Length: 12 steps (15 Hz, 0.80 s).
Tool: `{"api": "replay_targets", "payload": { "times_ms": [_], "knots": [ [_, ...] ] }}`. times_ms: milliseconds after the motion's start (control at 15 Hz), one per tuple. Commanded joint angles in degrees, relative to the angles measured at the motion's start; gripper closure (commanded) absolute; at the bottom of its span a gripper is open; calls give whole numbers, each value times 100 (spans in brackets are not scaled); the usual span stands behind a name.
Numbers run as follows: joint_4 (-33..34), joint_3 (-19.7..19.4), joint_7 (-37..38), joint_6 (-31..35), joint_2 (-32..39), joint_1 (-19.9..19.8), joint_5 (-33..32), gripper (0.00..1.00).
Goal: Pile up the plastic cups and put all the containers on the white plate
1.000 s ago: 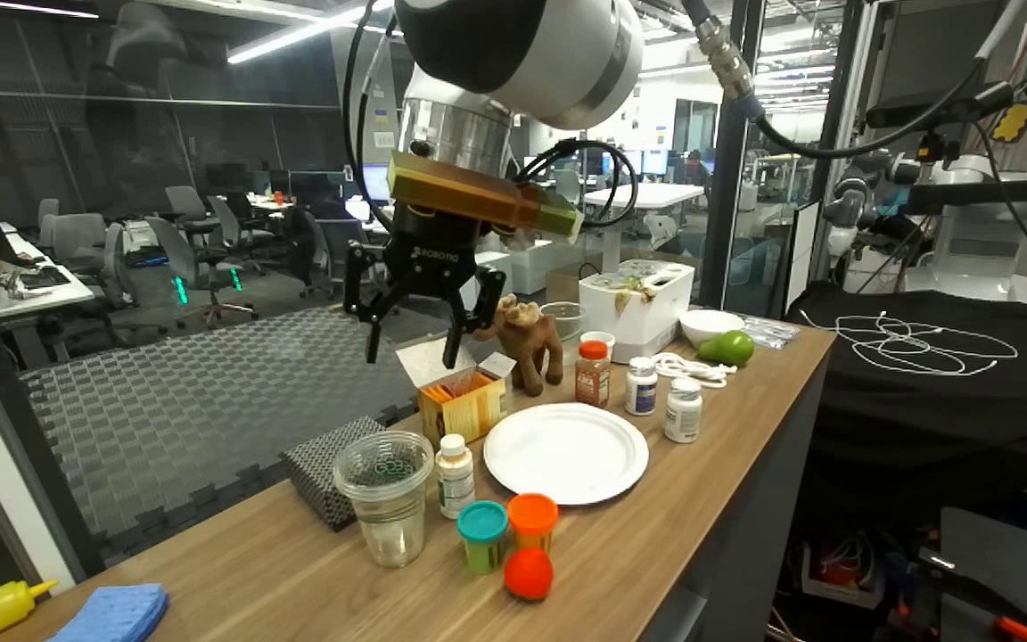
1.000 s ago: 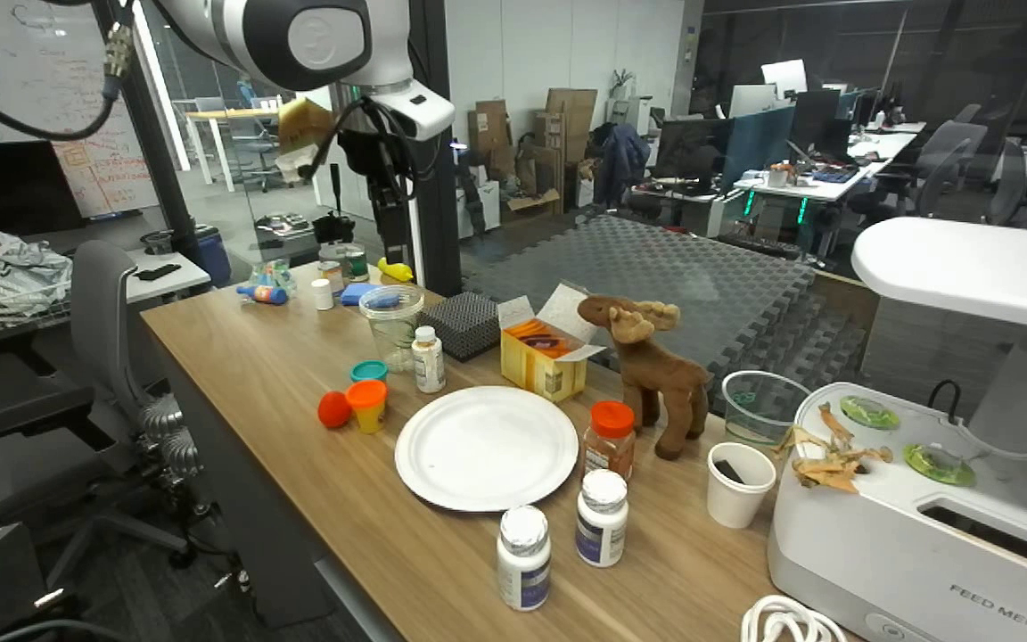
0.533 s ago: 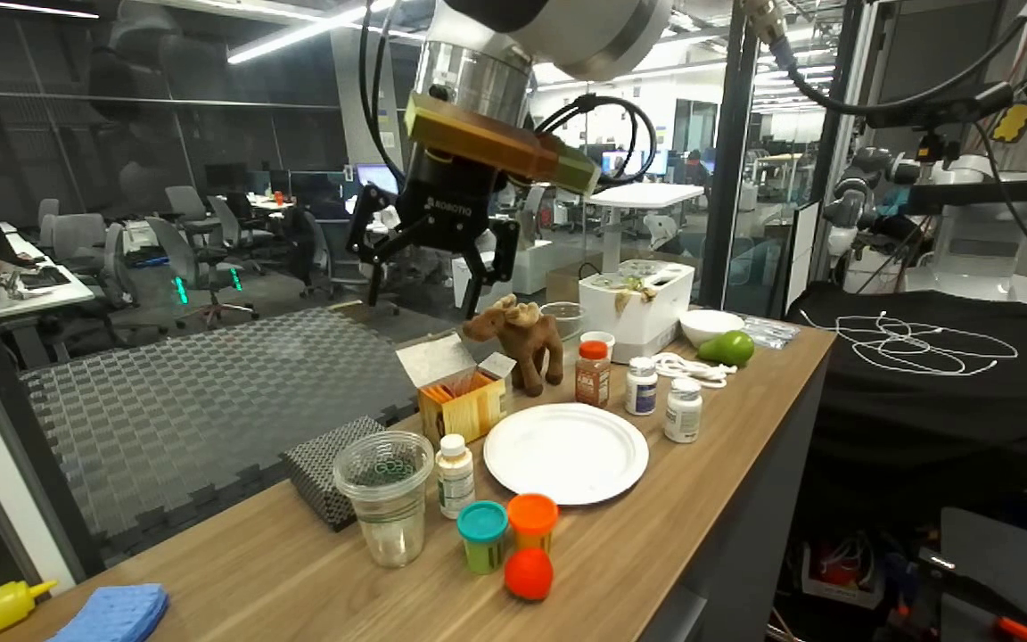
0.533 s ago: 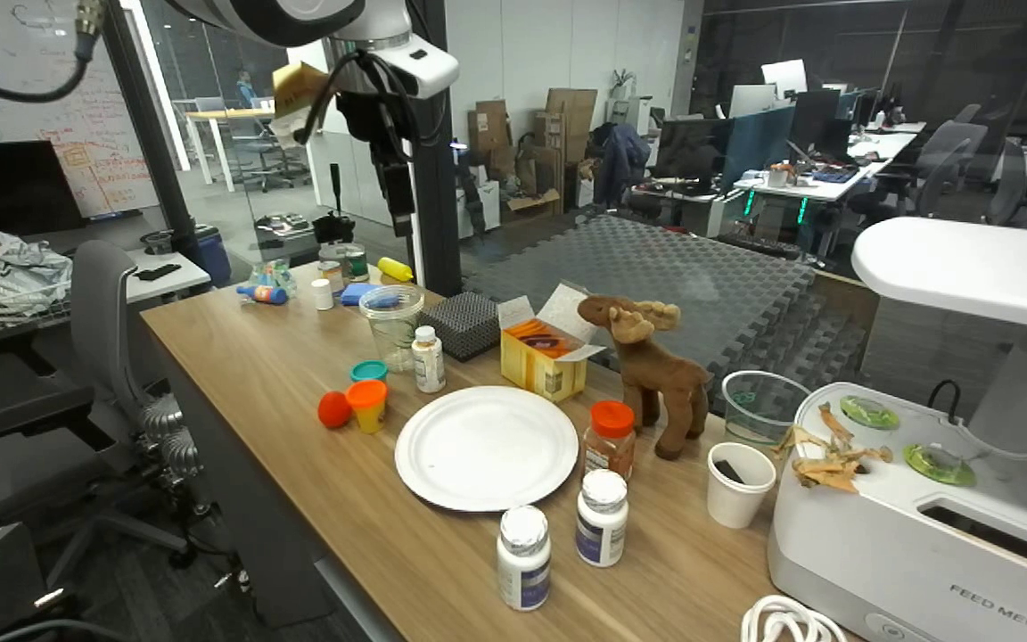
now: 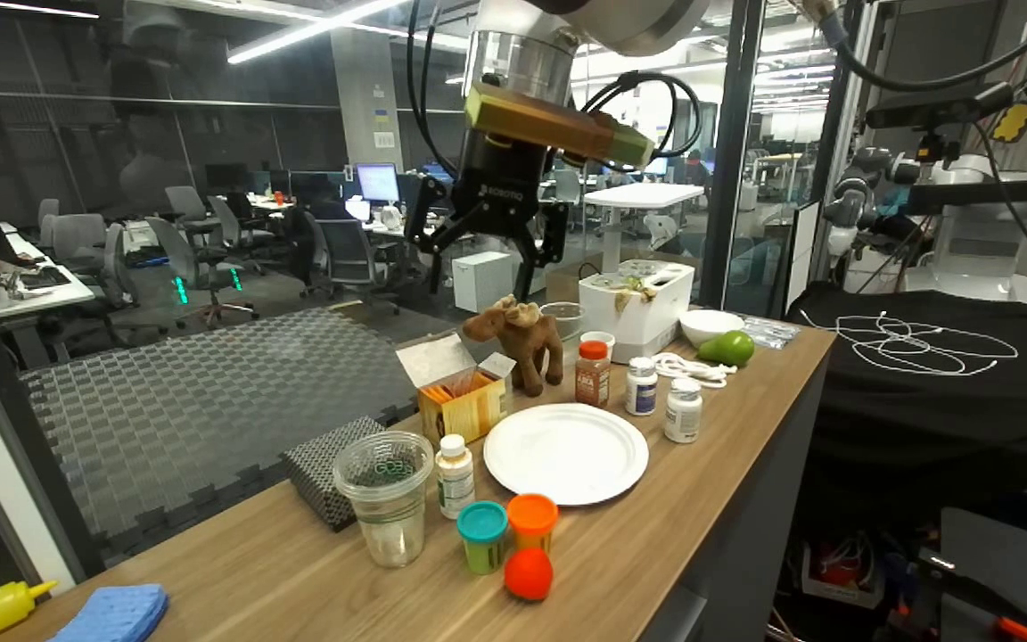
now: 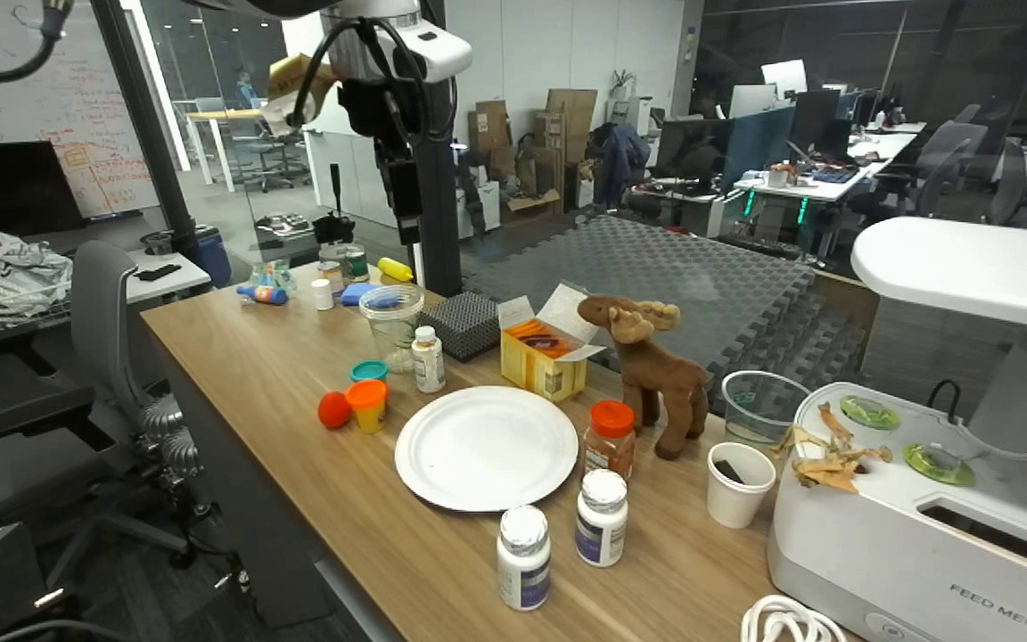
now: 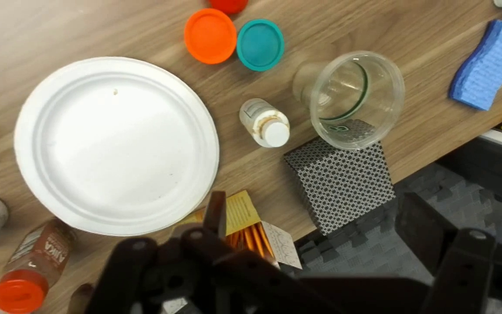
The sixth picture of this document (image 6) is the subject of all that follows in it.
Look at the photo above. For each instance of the white pill bottle blue label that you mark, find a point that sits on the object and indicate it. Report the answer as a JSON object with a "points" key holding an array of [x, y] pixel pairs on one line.
{"points": [[600, 522], [520, 564]]}

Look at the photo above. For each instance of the grey side desk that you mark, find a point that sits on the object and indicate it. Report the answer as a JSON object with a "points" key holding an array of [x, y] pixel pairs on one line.
{"points": [[167, 286]]}

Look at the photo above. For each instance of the yellow squeeze bottle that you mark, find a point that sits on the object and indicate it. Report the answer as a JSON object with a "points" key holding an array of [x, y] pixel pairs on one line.
{"points": [[392, 268]]}

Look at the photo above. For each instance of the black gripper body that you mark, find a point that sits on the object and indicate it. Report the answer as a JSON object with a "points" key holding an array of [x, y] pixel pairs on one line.
{"points": [[388, 112]]}

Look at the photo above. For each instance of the dried brown peel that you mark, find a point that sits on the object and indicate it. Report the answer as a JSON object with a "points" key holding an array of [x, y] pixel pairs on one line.
{"points": [[827, 458]]}

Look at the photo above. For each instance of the white office desk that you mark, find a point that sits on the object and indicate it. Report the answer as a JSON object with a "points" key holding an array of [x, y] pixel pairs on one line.
{"points": [[802, 182]]}

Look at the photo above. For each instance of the black dustpan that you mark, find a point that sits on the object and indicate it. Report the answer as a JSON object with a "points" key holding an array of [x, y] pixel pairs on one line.
{"points": [[331, 226]]}

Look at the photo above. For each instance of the orange lid spice jar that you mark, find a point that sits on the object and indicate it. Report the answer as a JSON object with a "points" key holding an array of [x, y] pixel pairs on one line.
{"points": [[609, 434]]}

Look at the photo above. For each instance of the white countertop machine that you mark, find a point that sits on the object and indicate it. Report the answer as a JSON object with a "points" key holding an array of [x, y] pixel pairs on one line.
{"points": [[929, 546]]}

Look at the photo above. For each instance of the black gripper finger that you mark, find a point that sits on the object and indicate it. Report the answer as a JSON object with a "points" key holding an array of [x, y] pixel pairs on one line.
{"points": [[398, 208], [415, 226]]}

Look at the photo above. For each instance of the tall brown cardboard box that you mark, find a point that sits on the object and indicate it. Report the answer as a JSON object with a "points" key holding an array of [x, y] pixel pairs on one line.
{"points": [[568, 119]]}

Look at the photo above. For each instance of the black pillar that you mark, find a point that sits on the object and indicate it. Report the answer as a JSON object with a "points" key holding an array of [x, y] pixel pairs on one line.
{"points": [[443, 180]]}

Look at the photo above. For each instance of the blue desk partition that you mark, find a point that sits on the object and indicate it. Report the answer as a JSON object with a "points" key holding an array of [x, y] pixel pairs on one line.
{"points": [[758, 139]]}

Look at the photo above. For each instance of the teal lid dough container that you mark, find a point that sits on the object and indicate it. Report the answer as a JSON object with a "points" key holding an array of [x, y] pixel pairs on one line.
{"points": [[369, 370]]}

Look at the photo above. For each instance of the grey office chair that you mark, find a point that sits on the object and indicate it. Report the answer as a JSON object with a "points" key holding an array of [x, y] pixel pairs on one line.
{"points": [[104, 345]]}

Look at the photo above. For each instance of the clear plastic cup green rim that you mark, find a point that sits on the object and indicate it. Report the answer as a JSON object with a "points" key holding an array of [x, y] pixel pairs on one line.
{"points": [[765, 416]]}

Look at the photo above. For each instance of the white paper cup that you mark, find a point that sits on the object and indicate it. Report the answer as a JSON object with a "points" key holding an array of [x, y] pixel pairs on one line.
{"points": [[735, 490]]}

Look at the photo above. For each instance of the open yellow cardboard box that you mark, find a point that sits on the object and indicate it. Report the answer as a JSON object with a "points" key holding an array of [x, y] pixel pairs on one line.
{"points": [[542, 359]]}

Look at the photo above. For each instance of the blue cloth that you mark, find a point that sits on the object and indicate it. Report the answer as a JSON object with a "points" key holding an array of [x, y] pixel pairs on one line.
{"points": [[355, 295]]}

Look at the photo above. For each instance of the pale crumpled cloth pile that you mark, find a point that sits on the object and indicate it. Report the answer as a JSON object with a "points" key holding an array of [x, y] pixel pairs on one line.
{"points": [[14, 281]]}

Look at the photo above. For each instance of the small white cup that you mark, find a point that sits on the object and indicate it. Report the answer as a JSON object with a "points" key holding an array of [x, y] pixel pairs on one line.
{"points": [[322, 295]]}

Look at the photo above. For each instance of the small white plastic bottle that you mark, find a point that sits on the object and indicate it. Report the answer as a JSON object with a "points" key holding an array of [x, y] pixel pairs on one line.
{"points": [[424, 362]]}

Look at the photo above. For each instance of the red ball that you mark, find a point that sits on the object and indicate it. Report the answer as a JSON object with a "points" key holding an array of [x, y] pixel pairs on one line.
{"points": [[331, 412]]}

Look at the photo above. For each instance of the jar with green label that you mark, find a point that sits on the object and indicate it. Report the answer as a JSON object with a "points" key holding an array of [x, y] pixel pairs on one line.
{"points": [[344, 257]]}

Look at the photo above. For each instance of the black slanted post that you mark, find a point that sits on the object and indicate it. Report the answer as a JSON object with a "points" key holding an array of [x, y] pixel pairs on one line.
{"points": [[144, 119]]}

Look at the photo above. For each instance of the brown moose plush toy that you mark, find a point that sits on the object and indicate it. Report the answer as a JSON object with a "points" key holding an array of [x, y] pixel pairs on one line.
{"points": [[662, 381]]}

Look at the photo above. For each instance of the black monitor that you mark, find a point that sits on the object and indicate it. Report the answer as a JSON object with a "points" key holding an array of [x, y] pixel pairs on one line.
{"points": [[0, 182]]}

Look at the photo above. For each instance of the blue and orange toy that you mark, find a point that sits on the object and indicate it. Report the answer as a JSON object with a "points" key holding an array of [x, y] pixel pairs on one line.
{"points": [[262, 295]]}

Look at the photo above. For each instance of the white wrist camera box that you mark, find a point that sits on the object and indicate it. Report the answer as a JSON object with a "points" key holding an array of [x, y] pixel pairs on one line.
{"points": [[436, 53]]}

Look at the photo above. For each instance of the orange lid dough container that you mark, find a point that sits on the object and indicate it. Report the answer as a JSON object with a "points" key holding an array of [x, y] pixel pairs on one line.
{"points": [[369, 401]]}

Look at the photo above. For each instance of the white background table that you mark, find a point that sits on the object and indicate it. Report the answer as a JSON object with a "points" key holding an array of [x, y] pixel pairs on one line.
{"points": [[222, 116]]}

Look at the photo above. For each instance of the white paper plate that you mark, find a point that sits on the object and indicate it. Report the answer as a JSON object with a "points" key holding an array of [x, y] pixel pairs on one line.
{"points": [[481, 451]]}

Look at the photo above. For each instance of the blue bin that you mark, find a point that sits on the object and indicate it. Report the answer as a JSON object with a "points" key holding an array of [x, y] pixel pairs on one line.
{"points": [[211, 255]]}

